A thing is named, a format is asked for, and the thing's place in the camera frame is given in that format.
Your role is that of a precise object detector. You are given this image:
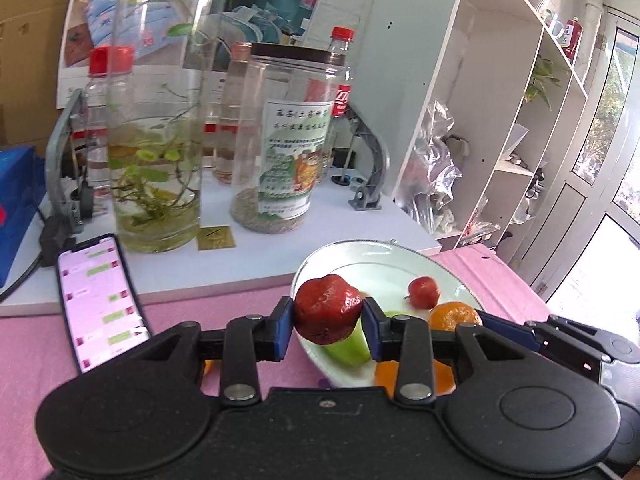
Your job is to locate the clear bottle with pale cap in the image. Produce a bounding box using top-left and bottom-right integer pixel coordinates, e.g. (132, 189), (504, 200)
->
(212, 42), (253, 187)

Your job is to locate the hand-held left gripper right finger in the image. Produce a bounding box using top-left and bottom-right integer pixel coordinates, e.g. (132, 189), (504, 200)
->
(362, 297), (538, 403)

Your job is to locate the orange mandarin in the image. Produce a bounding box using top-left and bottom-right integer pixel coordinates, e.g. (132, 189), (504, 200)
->
(374, 359), (457, 395)
(428, 301), (483, 333)

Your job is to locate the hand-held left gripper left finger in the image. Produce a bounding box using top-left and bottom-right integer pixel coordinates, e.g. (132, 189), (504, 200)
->
(127, 296), (294, 407)

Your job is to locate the tall glass vase with plants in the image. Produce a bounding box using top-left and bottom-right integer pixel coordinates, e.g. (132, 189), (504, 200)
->
(102, 0), (238, 255)

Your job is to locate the clear bottle with red cap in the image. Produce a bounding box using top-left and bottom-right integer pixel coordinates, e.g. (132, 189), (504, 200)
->
(82, 46), (136, 218)

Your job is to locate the clear plastic jar with label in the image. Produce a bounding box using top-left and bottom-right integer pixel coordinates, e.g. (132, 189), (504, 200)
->
(230, 42), (347, 235)

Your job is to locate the black smartphone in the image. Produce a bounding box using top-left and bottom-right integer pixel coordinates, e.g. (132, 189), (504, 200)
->
(54, 233), (153, 375)

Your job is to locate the red wax apple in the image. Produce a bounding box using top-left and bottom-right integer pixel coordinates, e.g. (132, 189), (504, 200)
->
(293, 274), (364, 346)
(407, 276), (441, 310)

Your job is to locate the grey metal bracket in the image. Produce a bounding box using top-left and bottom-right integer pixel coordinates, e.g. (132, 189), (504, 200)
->
(346, 105), (391, 211)
(45, 89), (88, 233)

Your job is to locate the white plate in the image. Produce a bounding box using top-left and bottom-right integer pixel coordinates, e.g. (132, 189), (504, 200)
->
(290, 240), (486, 388)

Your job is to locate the glass door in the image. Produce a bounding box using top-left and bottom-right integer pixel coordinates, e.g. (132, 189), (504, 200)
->
(520, 5), (640, 311)

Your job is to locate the green potted plant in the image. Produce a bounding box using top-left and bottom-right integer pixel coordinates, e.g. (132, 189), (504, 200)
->
(525, 57), (563, 111)

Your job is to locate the large green tomato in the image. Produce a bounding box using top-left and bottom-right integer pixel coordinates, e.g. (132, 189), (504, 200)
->
(320, 317), (373, 367)

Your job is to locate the white shelf unit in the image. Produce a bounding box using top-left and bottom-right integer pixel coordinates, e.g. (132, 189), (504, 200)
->
(370, 0), (591, 251)

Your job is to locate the white cup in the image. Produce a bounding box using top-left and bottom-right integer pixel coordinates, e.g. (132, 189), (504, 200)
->
(547, 10), (568, 46)

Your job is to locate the cardboard box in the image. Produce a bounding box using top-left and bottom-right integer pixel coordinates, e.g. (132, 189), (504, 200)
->
(0, 0), (83, 148)

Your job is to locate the small gold card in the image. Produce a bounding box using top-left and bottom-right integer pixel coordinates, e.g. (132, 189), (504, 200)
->
(196, 226), (236, 251)

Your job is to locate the cola bottle with red label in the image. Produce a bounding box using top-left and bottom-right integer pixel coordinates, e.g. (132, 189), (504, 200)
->
(320, 26), (356, 171)

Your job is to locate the white raised board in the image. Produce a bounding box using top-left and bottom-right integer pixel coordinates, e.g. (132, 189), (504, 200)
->
(0, 172), (443, 317)

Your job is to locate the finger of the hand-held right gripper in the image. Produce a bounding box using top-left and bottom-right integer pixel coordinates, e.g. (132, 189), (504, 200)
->
(475, 311), (616, 368)

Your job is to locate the crumpled clear plastic bag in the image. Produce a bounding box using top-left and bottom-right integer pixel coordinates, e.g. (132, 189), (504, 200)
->
(400, 100), (481, 233)

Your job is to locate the blue box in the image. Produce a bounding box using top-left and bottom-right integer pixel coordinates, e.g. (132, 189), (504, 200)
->
(0, 146), (47, 288)

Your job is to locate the pink floral tablecloth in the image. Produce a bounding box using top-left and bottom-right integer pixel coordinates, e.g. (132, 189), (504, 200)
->
(0, 242), (551, 480)

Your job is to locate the red spray can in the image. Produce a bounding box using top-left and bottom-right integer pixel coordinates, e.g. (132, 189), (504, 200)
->
(564, 16), (583, 61)

